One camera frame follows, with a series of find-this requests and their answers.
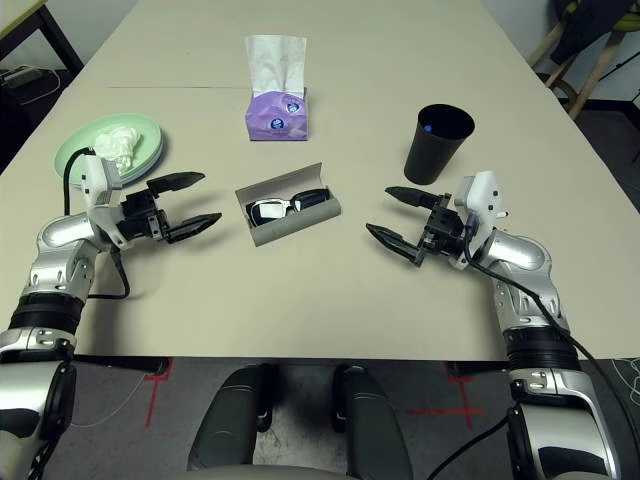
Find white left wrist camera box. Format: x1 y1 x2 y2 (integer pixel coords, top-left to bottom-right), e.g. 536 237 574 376
79 154 126 249

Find dark grey robot leg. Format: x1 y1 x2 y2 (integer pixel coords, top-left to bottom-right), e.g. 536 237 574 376
188 363 279 471
332 363 414 480

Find white tissue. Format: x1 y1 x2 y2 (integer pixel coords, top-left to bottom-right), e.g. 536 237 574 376
93 127 144 174

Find wooden stool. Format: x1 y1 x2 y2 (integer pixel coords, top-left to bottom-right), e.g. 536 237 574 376
528 14 631 119

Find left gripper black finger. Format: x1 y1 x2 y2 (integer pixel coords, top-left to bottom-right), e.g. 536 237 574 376
164 212 223 245
146 171 207 195

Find black sunglasses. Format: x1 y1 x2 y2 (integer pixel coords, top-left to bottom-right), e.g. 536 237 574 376
244 188 332 227

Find dark grey robot right leg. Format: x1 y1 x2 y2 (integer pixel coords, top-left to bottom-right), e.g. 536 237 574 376
332 363 414 480

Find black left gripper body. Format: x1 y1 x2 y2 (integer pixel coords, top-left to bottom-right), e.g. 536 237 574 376
117 190 172 242

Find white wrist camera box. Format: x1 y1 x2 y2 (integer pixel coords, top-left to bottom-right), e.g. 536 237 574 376
79 154 126 249
452 171 503 266

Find black plastic cup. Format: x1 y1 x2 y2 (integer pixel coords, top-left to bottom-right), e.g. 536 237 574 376
403 103 476 186

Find light blue plate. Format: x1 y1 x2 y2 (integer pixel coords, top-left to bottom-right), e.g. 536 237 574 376
69 134 167 189

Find yellow seat cushion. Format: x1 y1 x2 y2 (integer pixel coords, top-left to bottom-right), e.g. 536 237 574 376
612 12 640 34

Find purple tissue pack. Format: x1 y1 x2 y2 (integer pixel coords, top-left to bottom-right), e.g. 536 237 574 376
244 34 310 144

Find grey power strip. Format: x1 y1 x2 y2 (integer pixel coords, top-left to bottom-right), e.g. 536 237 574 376
0 67 44 89

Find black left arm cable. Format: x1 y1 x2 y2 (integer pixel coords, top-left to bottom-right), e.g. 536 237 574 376
62 146 132 301

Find white power cable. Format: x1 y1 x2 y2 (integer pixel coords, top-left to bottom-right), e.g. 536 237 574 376
14 67 64 106

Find light green plate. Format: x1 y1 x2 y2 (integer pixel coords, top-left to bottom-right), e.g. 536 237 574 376
53 113 164 186

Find grey glasses case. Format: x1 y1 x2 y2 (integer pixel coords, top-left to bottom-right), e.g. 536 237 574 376
234 161 345 248

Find black jacket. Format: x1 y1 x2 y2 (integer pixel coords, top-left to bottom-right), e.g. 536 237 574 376
547 0 640 66

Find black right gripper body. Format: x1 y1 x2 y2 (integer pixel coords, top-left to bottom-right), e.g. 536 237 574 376
422 195 472 269

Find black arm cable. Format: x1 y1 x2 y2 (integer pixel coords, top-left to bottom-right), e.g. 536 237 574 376
432 224 609 480
62 146 132 301

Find side table black frame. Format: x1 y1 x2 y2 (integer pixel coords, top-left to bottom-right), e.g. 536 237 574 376
0 0 85 71

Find dark grey robot left leg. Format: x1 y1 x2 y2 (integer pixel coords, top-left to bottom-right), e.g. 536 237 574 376
188 363 279 471

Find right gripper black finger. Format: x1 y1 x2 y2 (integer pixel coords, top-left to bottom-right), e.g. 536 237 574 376
383 185 444 209
365 222 427 267

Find black table foot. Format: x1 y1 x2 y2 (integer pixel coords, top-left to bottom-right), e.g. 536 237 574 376
447 359 511 379
74 354 171 376

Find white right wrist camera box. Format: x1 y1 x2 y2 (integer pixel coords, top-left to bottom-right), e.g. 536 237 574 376
452 171 503 266

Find thin white floor cable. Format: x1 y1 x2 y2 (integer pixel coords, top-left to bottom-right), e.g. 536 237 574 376
69 382 149 429

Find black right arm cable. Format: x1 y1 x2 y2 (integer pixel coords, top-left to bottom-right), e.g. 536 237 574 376
432 224 609 480

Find dark mat white lines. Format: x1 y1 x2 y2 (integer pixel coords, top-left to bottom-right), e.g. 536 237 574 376
612 357 640 401

